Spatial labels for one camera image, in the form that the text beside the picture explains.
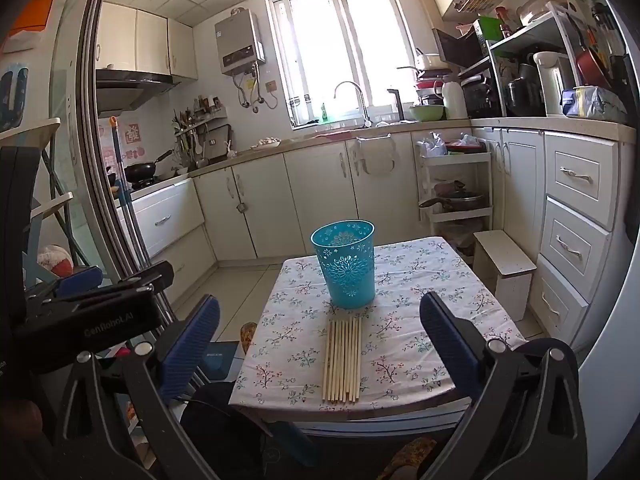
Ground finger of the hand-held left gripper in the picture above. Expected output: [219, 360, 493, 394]
[52, 265, 104, 295]
[99, 261, 175, 306]

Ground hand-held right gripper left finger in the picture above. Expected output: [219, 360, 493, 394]
[50, 294, 223, 480]

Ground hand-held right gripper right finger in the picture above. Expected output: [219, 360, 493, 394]
[419, 291, 589, 480]

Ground bundle of wooden chopsticks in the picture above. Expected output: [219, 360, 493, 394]
[321, 316, 362, 404]

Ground teal plastic cutout basket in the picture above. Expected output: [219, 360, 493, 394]
[310, 219, 376, 309]

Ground red and white ball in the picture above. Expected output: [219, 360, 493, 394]
[36, 244, 74, 279]

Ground blue book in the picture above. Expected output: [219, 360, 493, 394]
[202, 340, 242, 382]

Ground patterned slipper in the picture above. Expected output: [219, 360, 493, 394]
[377, 436, 438, 480]
[239, 322, 257, 357]

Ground floral tablecloth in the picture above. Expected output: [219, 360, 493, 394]
[228, 236, 528, 408]

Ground person's dark trouser leg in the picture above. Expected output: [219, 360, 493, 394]
[180, 382, 281, 480]

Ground white step stool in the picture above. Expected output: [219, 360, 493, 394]
[472, 230, 538, 322]

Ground black wok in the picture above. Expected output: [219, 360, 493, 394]
[123, 149, 174, 184]

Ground blue mop with orange tip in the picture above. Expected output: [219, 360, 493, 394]
[109, 116, 151, 271]

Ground small table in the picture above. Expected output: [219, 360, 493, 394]
[235, 387, 476, 467]

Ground lidded frying pan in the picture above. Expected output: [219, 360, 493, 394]
[419, 190, 488, 212]

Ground folding shelf rack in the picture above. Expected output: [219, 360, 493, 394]
[0, 117, 76, 281]

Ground white drawer unit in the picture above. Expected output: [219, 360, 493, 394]
[530, 130, 621, 353]

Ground white rolling cart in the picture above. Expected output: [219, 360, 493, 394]
[416, 152, 493, 241]

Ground black range hood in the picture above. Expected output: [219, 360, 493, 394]
[95, 69, 174, 111]

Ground white tote bag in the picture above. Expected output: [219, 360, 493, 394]
[352, 135, 398, 177]

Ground clear plastic bag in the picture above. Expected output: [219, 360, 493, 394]
[419, 131, 449, 157]

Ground green bowl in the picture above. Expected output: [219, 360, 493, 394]
[409, 104, 445, 122]

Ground white thermos jug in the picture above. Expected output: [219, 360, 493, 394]
[442, 80, 468, 120]

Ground black water tap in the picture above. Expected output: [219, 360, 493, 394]
[386, 88, 407, 122]

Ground chrome kitchen faucet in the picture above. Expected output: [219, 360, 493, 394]
[333, 80, 372, 129]

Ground white gas water heater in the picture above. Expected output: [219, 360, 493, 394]
[215, 10, 266, 77]

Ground stacked red and black bowls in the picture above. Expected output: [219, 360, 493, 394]
[414, 77, 446, 106]

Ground orange poster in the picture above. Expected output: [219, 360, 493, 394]
[9, 0, 59, 39]

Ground white electric water boiler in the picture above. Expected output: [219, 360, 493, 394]
[532, 51, 576, 116]

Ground blue and yellow bag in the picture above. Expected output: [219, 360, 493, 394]
[561, 85, 628, 123]

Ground white cooking pot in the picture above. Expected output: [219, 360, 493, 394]
[415, 51, 447, 72]

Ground black microwave oven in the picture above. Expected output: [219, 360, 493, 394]
[431, 27, 493, 70]

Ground kitchen window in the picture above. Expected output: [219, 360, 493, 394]
[265, 0, 426, 128]

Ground red frying pan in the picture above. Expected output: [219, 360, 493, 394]
[575, 47, 613, 90]

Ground green box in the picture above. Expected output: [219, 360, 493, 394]
[475, 16, 506, 43]

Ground white countertop shelf rack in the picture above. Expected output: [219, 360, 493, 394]
[487, 2, 593, 118]

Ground red wall stickers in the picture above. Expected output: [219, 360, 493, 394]
[99, 120, 147, 167]

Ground wall utensil rack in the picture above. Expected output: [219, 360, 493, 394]
[171, 94, 232, 170]

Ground sliding glass door frame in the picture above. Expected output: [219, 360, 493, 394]
[47, 0, 176, 321]

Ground cream wall cabinets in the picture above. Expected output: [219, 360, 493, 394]
[95, 2, 198, 81]

